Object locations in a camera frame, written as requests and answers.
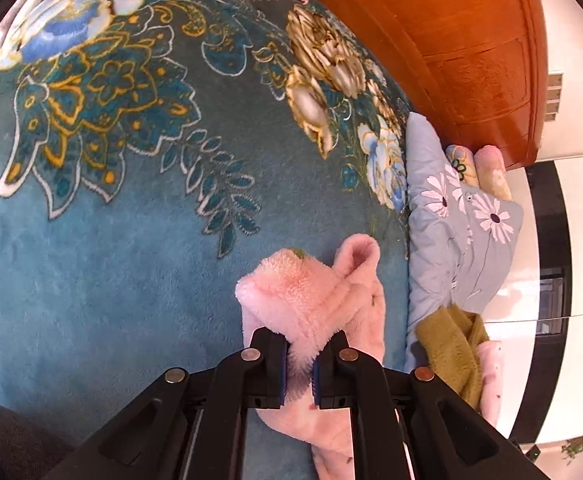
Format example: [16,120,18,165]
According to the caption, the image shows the yellow floral pillow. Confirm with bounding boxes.
[445,144,480,188]

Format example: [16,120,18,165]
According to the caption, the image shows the wall picture frames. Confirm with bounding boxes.
[544,73,564,122]

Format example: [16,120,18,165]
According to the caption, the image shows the teal floral bed blanket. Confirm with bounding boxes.
[0,0,409,479]

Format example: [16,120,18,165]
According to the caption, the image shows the grey daisy print quilt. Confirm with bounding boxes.
[404,112,523,372]

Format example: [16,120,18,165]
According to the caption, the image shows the white glossy wardrobe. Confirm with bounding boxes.
[485,157,583,444]

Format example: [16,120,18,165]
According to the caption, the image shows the pink fleece pajama pants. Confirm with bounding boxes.
[235,234,386,479]

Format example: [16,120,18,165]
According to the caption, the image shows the orange wooden headboard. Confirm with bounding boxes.
[319,0,549,168]

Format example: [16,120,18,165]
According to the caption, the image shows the green potted plant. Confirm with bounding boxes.
[561,436,583,465]

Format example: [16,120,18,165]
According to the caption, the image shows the olive green knit sweater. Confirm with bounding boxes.
[415,304,489,410]

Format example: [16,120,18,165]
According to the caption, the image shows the pink floral pillow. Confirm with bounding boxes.
[474,145,513,202]

